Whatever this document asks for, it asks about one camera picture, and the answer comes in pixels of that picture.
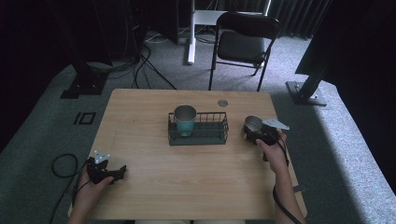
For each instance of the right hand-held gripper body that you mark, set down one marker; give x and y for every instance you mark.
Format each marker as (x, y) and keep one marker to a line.
(270, 132)

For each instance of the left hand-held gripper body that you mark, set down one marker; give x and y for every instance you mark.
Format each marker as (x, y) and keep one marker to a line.
(98, 171)

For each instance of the dark metal cup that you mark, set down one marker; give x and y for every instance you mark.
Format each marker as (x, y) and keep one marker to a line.
(252, 123)

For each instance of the teal cup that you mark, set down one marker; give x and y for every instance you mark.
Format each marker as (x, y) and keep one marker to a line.
(185, 126)

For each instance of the person's right hand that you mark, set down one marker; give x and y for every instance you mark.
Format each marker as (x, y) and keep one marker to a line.
(274, 155)

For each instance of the person's left hand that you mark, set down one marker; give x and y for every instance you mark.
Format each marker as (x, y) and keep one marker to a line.
(88, 193)

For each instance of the round gray table grommet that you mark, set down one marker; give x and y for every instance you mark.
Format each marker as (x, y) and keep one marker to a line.
(222, 103)

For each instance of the black metal stand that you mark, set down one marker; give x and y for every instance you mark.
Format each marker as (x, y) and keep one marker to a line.
(306, 93)
(85, 84)

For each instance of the black folding chair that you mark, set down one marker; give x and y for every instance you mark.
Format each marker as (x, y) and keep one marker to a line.
(241, 46)

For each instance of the dark curtain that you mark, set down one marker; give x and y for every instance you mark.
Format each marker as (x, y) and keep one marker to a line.
(295, 15)

